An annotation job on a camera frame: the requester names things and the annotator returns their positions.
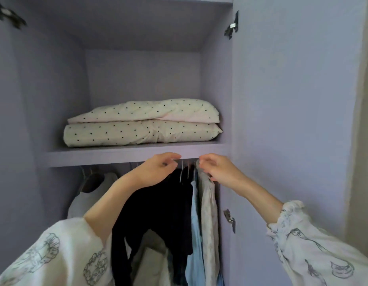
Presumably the person's left hand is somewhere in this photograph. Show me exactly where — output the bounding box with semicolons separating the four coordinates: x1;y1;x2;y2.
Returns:
133;152;182;188

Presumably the person's right hand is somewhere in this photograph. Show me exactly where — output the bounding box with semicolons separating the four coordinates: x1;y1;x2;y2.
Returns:
198;154;247;193

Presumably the person's right forearm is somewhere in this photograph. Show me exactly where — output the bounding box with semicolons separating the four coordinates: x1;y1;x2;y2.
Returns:
231;179;284;227

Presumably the person's left forearm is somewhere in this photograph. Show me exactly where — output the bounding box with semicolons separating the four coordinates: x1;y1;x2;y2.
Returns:
83;172;143;245

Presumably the folded cream polka dot duvet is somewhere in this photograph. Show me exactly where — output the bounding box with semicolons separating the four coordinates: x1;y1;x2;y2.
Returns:
63;98;223;147

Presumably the lilac wardrobe shelf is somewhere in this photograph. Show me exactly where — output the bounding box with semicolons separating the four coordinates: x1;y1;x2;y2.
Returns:
45;142;232;168

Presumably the black hanging garment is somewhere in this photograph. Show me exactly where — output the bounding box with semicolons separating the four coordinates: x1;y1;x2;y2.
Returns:
111;167;194;286

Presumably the grey patterned hanging shirt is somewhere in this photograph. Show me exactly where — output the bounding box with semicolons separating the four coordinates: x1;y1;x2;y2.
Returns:
197;171;221;286

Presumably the black metal door hinge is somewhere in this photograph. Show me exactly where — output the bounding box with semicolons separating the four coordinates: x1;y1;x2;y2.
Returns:
223;209;236;234
0;2;27;29
224;10;240;40

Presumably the light blue hanging shirt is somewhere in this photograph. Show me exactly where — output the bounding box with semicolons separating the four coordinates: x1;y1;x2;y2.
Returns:
184;180;206;286

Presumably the brown clothes hanger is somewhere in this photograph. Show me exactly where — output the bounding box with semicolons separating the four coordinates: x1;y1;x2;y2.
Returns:
80;166;105;193

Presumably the white hanging garment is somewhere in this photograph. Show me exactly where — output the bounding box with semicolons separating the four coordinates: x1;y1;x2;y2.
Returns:
67;172;119;219

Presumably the lilac wardrobe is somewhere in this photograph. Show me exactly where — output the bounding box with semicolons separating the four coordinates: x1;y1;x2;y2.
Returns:
11;0;234;286

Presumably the lilac wardrobe door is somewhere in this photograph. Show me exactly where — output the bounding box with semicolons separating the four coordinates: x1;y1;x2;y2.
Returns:
0;0;48;286
230;0;368;286

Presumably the beige hanging garment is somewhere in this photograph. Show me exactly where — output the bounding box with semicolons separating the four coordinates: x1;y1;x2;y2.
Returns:
130;229;173;286

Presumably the white printed shirt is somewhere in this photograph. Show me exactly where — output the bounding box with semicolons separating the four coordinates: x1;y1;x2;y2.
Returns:
0;201;368;286

